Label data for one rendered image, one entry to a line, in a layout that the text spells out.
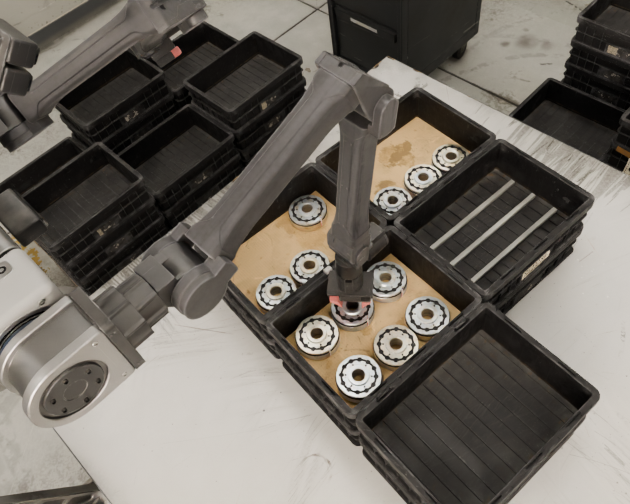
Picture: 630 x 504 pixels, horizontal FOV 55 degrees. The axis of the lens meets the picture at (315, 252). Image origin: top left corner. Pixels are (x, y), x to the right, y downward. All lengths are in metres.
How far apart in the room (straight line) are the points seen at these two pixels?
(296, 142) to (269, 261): 0.78
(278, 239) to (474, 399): 0.64
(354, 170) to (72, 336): 0.52
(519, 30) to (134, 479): 2.93
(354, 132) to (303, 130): 0.14
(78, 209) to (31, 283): 1.57
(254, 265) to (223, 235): 0.76
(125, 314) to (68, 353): 0.08
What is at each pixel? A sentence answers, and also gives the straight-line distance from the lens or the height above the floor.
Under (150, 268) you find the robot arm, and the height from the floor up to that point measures 1.48.
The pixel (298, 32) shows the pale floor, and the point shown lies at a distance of 3.70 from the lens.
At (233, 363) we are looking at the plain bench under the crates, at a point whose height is 0.70.
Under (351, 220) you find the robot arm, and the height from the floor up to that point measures 1.23.
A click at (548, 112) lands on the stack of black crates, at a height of 0.27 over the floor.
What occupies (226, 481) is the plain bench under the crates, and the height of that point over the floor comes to 0.70.
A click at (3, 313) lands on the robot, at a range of 0.84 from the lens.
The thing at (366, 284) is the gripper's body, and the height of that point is 0.96.
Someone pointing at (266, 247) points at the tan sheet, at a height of 0.83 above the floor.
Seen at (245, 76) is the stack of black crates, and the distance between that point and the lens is 2.67.
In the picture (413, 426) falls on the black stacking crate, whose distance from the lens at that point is 1.37.
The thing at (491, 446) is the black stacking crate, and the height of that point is 0.83.
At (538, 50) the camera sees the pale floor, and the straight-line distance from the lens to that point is 3.51.
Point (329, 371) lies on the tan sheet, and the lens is 1.42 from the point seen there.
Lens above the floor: 2.13
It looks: 55 degrees down
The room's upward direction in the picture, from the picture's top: 12 degrees counter-clockwise
